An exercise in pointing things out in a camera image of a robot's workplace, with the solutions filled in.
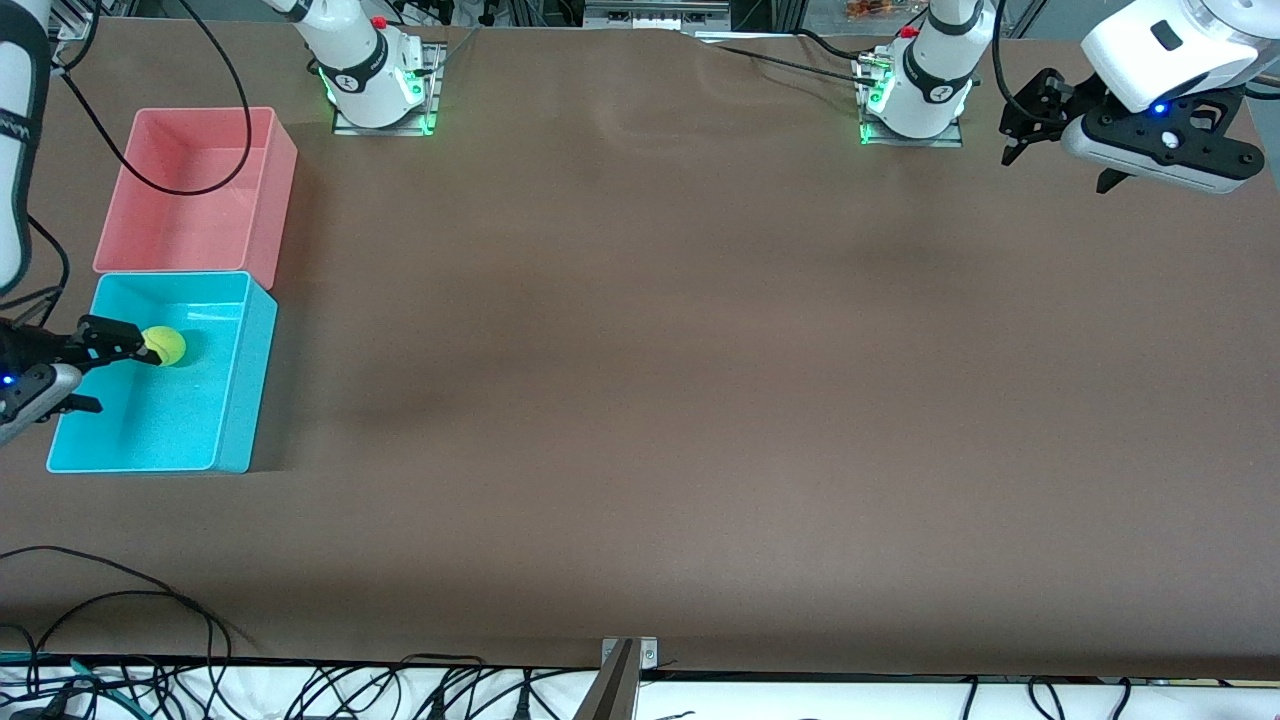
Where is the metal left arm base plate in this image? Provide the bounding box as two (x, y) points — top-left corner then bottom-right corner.
(858, 50), (966, 148)

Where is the blue plastic bin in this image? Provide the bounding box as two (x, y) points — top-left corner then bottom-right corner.
(46, 270), (279, 475)

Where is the grey power strip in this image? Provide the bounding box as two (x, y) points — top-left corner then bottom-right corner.
(583, 0), (731, 29)

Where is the thin black base cable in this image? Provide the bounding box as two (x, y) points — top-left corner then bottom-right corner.
(700, 40), (886, 86)

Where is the thick black base cable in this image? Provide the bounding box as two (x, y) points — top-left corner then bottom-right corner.
(793, 28), (873, 66)

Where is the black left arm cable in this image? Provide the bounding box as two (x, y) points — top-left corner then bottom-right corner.
(992, 0), (1016, 113)

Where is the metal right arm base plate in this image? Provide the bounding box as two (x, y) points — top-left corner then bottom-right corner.
(332, 42), (446, 136)

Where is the grey metal bar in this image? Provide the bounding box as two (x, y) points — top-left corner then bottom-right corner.
(572, 640), (641, 720)

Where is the teal cable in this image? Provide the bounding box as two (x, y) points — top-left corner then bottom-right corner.
(0, 650), (136, 713)

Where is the metal mounting bracket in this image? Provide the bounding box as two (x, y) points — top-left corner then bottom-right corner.
(600, 637), (659, 669)

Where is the aluminium frame rail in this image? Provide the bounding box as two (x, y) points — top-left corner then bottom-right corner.
(45, 0), (101, 61)

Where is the pink plastic bin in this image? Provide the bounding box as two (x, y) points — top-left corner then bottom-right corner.
(93, 106), (299, 291)

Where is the yellow-green tennis ball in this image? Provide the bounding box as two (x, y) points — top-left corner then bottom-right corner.
(141, 326), (188, 368)

